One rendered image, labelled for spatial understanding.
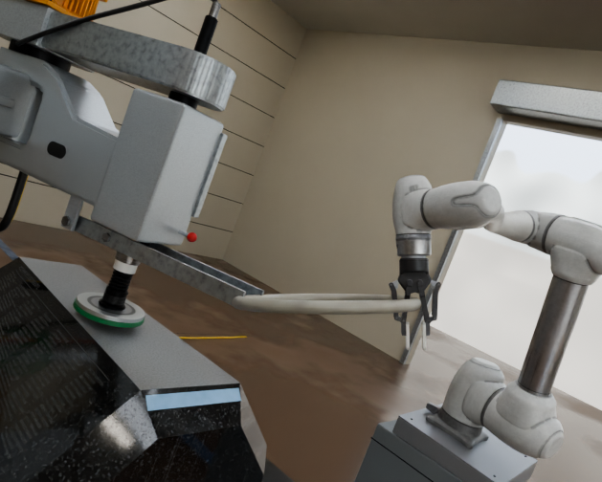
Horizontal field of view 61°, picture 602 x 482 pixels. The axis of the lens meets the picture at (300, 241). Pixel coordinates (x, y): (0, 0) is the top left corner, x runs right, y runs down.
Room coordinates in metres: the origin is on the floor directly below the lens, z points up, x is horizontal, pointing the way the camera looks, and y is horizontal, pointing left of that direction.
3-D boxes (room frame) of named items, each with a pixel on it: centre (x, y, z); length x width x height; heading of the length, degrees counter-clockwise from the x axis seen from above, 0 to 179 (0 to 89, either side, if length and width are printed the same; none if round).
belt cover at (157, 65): (1.73, 0.81, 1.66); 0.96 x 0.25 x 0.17; 67
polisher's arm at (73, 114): (1.75, 0.84, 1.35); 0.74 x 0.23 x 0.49; 67
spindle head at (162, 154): (1.62, 0.56, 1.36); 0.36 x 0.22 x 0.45; 67
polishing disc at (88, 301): (1.59, 0.49, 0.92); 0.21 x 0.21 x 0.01
